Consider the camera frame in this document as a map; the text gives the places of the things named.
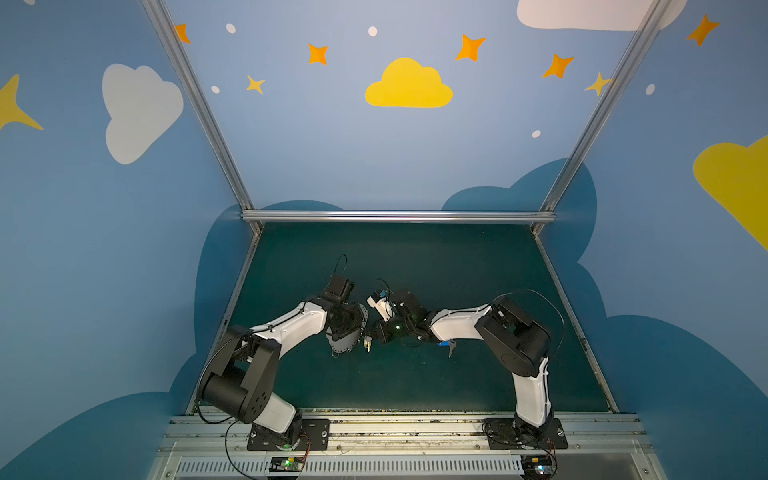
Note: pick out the left green circuit board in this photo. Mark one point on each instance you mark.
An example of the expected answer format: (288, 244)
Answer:
(286, 465)

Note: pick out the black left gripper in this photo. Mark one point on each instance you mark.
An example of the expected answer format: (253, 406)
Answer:
(346, 324)

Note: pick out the green circuit board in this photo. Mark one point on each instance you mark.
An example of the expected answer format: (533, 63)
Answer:
(538, 467)
(286, 465)

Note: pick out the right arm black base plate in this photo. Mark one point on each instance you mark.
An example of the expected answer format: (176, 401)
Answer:
(514, 433)

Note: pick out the aluminium frame left post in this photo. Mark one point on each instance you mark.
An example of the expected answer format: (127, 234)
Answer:
(162, 23)

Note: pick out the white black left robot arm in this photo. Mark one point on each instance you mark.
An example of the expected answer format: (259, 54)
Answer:
(239, 378)

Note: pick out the blue key tag with key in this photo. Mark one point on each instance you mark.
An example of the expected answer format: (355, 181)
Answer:
(450, 345)

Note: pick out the right green circuit board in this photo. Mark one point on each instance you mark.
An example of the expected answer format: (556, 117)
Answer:
(538, 467)

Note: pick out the aluminium frame back rail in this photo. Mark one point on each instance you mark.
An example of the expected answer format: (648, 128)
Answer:
(437, 217)

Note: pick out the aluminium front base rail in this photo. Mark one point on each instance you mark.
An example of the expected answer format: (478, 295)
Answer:
(408, 445)

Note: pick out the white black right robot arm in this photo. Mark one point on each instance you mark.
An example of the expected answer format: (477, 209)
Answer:
(519, 342)

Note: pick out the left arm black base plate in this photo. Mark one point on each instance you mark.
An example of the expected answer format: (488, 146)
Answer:
(300, 434)

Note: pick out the green table mat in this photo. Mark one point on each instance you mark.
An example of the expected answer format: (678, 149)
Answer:
(424, 269)

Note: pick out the aluminium frame post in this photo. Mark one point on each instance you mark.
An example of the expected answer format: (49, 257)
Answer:
(633, 56)
(162, 23)

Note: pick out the aluminium frame right post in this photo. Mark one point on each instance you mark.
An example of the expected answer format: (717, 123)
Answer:
(633, 56)

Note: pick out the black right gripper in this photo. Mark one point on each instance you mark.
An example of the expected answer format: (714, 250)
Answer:
(391, 324)

